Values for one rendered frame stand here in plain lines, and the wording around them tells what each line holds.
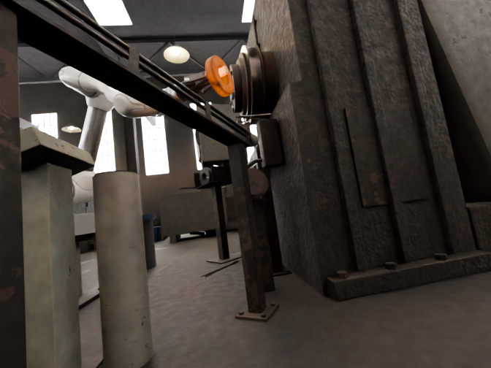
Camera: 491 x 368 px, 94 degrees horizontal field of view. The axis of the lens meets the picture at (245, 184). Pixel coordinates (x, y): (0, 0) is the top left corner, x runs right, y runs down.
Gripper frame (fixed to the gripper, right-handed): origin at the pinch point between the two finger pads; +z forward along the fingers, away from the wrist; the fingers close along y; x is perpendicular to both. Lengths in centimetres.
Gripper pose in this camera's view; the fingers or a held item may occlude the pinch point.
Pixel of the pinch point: (219, 73)
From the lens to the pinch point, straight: 103.4
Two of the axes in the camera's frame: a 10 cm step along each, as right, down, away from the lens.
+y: -4.6, -0.4, -8.9
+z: 8.7, -2.1, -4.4
